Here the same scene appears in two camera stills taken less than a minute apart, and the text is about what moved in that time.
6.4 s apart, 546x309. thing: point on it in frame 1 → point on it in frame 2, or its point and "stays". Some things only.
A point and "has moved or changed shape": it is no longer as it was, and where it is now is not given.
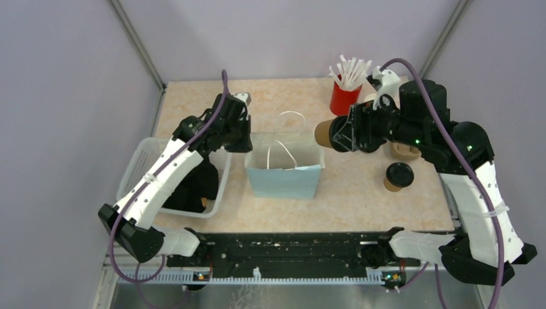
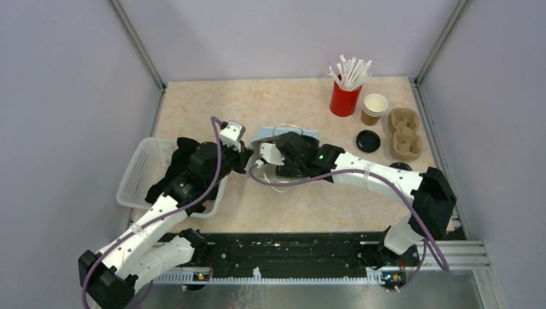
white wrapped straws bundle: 351,74 stays
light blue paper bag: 284,165 has moved or changed shape
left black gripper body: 237,138 → 232,159
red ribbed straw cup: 342,99 stays
